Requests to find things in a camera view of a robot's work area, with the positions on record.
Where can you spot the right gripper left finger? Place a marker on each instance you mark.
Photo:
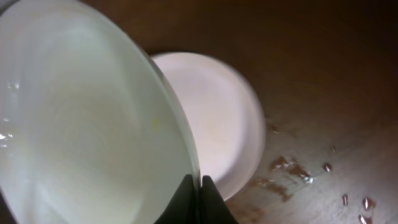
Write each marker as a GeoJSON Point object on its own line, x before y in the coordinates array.
{"type": "Point", "coordinates": [182, 207]}

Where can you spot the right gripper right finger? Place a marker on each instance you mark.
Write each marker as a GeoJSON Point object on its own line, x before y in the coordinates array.
{"type": "Point", "coordinates": [213, 209]}

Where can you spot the pink plate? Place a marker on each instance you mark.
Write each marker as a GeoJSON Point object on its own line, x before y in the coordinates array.
{"type": "Point", "coordinates": [224, 115]}

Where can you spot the white cream plate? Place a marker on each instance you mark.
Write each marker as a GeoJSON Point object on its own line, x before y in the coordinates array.
{"type": "Point", "coordinates": [91, 131]}

